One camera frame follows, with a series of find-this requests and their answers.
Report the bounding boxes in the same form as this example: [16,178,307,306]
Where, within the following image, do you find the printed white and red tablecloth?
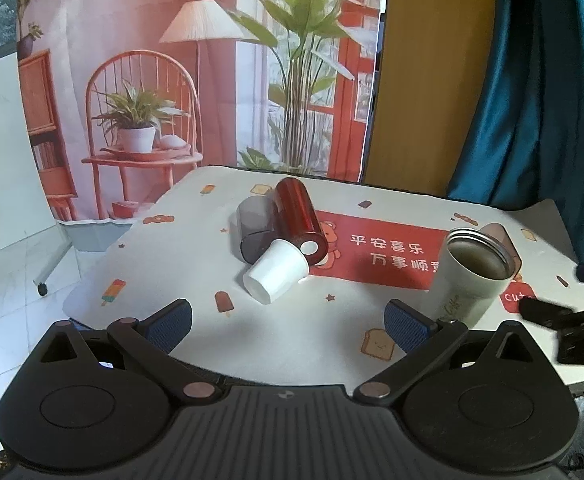
[64,166,584,399]

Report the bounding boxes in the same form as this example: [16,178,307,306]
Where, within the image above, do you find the red translucent cup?
[271,177,328,266]

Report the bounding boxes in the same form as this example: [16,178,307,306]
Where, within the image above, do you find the white paper cup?
[242,238,310,304]

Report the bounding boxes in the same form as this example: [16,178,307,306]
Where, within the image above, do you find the wall poster of pink room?
[16,0,390,224]

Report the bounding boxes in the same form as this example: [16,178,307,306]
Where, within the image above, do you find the grey translucent cup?
[230,191,279,263]

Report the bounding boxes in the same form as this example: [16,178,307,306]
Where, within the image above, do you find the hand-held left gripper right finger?
[354,298,543,401]

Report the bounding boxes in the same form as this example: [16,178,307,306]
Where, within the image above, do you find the teal curtain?
[445,0,584,264]

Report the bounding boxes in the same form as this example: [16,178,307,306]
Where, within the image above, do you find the white steel tumbler cup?
[424,227,517,323]

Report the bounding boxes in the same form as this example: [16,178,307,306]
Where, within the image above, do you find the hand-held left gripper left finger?
[38,298,224,401]

